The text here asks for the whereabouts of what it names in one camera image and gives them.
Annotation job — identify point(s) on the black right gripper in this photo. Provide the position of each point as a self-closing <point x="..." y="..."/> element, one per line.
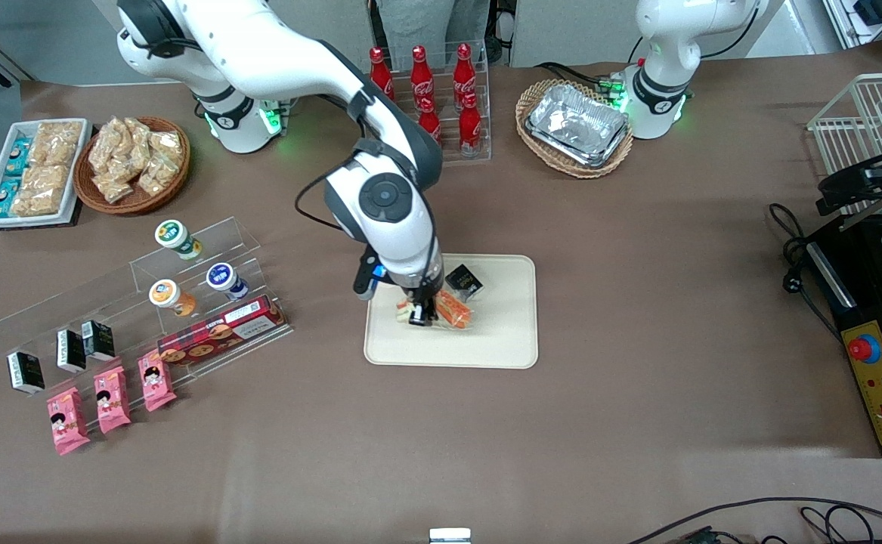
<point x="426" y="294"/>

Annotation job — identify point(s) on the triangle sandwich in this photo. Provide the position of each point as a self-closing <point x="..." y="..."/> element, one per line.
<point x="456" y="311"/>

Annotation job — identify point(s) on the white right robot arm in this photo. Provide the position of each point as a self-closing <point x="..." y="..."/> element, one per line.
<point x="388" y="196"/>

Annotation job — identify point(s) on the beige plastic tray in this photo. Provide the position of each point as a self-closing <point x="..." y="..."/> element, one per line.
<point x="501" y="332"/>

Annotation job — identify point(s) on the black Face box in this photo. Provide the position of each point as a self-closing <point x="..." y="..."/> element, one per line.
<point x="465" y="281"/>

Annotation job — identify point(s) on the clear acrylic bottle rack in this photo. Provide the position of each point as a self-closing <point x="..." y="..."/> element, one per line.
<point x="480" y="155"/>

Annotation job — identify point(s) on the red cola bottle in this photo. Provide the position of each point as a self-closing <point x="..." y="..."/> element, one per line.
<point x="432" y="125"/>
<point x="422" y="72"/>
<point x="470" y="128"/>
<point x="464" y="72"/>
<point x="379" y="72"/>

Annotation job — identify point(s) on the blue-lid cup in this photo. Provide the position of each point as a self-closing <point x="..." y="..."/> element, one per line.
<point x="223" y="278"/>

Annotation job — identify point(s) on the light wicker basket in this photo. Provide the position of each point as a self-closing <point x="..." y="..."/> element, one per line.
<point x="573" y="170"/>

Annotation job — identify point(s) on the red plaid cookie box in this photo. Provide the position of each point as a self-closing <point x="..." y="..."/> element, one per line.
<point x="218" y="332"/>

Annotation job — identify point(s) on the small white device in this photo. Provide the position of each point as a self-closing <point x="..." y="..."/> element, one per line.
<point x="450" y="536"/>

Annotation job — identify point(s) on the clear acrylic stepped stand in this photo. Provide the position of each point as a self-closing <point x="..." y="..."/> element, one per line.
<point x="210" y="236"/>

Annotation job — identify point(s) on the aluminium foil container stack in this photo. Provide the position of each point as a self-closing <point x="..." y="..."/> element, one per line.
<point x="577" y="125"/>

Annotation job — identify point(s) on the orange-lid cup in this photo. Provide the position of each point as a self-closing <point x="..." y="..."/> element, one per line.
<point x="167" y="295"/>

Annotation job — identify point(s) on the green-lid cup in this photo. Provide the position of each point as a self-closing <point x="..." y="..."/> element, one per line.
<point x="174" y="236"/>

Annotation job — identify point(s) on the pink snack packet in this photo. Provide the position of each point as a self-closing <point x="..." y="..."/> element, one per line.
<point x="67" y="421"/>
<point x="156" y="382"/>
<point x="112" y="400"/>

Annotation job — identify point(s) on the person in grey trousers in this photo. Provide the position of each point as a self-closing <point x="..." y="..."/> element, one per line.
<point x="425" y="23"/>

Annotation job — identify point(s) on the clear bag of snacks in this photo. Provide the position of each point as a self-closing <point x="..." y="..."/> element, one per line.
<point x="157" y="175"/>
<point x="167" y="145"/>
<point x="132" y="132"/>
<point x="106" y="147"/>
<point x="113" y="187"/>

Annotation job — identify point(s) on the dark wicker basket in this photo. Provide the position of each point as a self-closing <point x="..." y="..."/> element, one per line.
<point x="138" y="202"/>

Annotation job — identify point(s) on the small black white carton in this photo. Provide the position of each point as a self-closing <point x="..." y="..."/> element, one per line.
<point x="26" y="373"/>
<point x="98" y="341"/>
<point x="71" y="351"/>

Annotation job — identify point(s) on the white rectangular dish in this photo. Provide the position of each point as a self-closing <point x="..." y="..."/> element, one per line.
<point x="78" y="181"/>

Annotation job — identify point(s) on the brown brittle snack pack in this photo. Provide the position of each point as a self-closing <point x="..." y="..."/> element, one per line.
<point x="46" y="181"/>
<point x="57" y="142"/>
<point x="36" y="205"/>

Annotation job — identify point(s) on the teal snack packet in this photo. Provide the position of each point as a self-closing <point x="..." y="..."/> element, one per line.
<point x="17" y="166"/>
<point x="22" y="146"/>
<point x="5" y="195"/>

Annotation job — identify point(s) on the black sealing machine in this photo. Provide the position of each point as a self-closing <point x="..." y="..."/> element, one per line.
<point x="864" y="302"/>

